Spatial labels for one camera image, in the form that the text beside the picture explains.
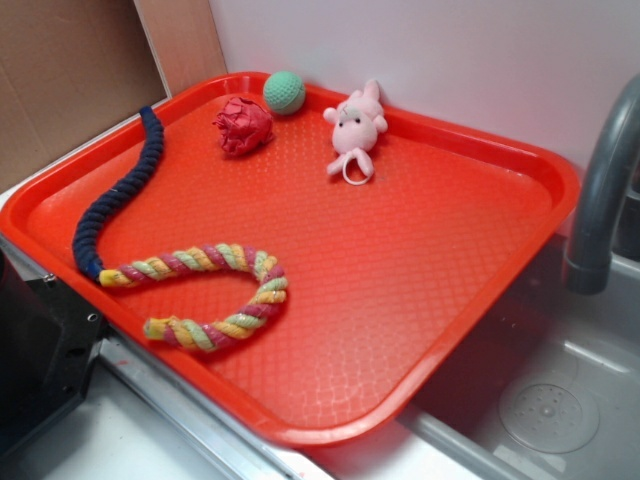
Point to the grey toy faucet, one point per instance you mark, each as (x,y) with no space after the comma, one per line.
(606,220)

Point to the red crumpled fabric ball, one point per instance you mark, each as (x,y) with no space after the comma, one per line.
(243,126)

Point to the grey toy sink basin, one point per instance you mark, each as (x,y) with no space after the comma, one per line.
(546,385)

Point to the pink plush bunny toy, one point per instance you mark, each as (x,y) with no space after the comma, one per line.
(357,123)

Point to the red plastic tray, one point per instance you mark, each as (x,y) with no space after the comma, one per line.
(386,277)

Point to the green rubber ball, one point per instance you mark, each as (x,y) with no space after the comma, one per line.
(284,93)

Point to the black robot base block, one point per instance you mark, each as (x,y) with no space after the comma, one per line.
(49,339)

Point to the brown cardboard panel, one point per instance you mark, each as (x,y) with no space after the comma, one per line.
(71,70)

